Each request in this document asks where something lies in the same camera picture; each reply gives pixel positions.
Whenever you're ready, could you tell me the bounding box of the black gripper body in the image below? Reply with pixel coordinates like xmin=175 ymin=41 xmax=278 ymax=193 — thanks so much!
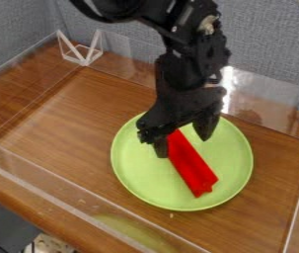
xmin=137 ymin=53 xmax=226 ymax=144

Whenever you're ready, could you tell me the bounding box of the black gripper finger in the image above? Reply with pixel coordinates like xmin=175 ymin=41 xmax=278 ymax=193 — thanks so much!
xmin=193 ymin=113 xmax=221 ymax=141
xmin=153 ymin=135 xmax=169 ymax=158

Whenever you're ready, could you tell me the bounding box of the red cloth block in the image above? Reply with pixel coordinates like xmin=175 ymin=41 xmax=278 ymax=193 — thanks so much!
xmin=167 ymin=130 xmax=219 ymax=198

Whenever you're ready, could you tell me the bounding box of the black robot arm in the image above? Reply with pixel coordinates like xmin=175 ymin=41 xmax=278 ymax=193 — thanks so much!
xmin=68 ymin=0 xmax=231 ymax=158

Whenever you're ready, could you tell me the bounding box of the green round plate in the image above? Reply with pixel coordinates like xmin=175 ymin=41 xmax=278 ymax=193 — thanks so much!
xmin=111 ymin=119 xmax=254 ymax=211

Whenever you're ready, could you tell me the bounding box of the clear acrylic enclosure wall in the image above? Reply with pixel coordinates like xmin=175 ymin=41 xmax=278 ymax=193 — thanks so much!
xmin=0 ymin=31 xmax=299 ymax=253

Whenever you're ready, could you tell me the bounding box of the clear acrylic corner bracket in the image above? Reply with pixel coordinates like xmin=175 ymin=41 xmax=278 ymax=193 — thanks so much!
xmin=56 ymin=30 xmax=105 ymax=66

